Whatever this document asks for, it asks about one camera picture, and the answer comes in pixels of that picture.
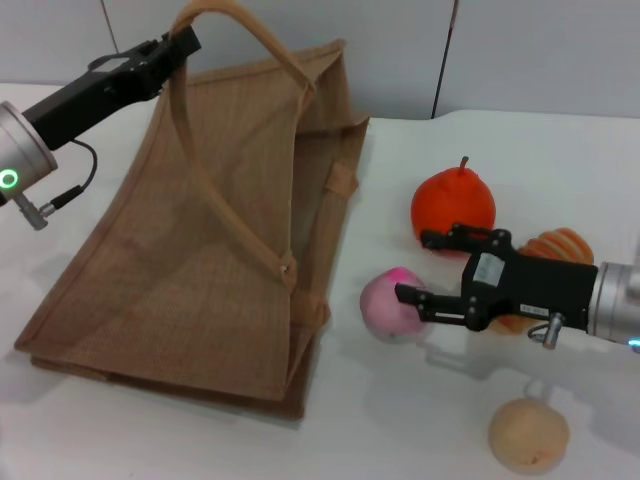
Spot brown jute handbag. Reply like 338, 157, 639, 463
13, 0, 373, 422

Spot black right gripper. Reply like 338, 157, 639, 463
394, 223, 600, 333

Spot pink peach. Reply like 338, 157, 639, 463
359, 266, 437, 345

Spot tan round fruit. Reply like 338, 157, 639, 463
487, 397, 571, 475

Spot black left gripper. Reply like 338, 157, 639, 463
22, 24, 203, 152

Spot orange pear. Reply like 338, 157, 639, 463
410, 155, 498, 257

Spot black cable with silver plug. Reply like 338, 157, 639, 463
18, 141, 100, 232

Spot striped orange bread loaf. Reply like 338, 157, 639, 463
492, 226, 596, 337

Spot dark cable on wall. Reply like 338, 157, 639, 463
430, 0, 460, 120

